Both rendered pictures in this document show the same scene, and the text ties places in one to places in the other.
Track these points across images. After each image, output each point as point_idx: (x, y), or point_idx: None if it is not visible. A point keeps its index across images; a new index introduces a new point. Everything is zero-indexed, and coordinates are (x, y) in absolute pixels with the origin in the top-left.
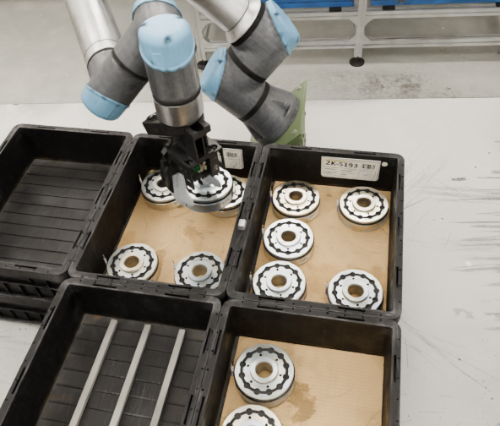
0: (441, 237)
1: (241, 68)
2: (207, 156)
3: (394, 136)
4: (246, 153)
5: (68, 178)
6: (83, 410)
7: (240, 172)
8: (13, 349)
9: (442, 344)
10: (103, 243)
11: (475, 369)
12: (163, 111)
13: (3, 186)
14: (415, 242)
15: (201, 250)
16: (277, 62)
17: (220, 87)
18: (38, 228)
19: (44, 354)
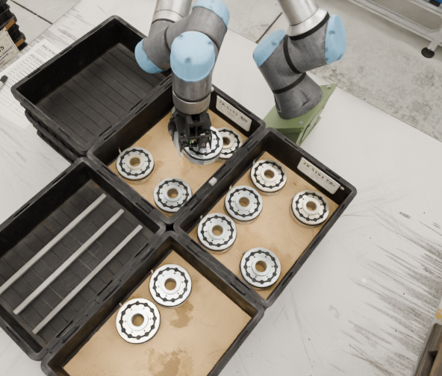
0: (359, 251)
1: (286, 57)
2: (197, 137)
3: (384, 154)
4: (253, 124)
5: (133, 71)
6: (56, 242)
7: (246, 132)
8: (47, 169)
9: (305, 323)
10: (124, 138)
11: (314, 351)
12: (175, 98)
13: (86, 57)
14: (340, 244)
15: (185, 176)
16: (315, 66)
17: (265, 63)
18: (94, 100)
19: (47, 198)
